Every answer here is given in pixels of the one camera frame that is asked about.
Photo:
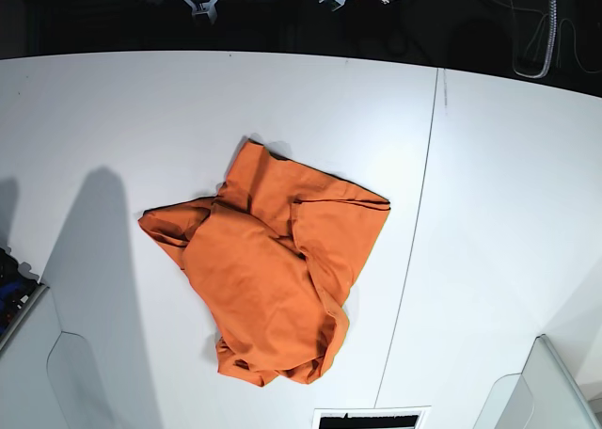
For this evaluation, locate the right grey table bracket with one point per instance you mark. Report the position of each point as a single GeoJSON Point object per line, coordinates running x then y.
{"type": "Point", "coordinates": [543, 395]}

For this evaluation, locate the blue black cable clutter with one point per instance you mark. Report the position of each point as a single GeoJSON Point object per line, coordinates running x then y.
{"type": "Point", "coordinates": [15, 290]}

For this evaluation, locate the orange t-shirt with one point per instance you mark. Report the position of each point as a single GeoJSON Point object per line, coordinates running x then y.
{"type": "Point", "coordinates": [274, 255]}

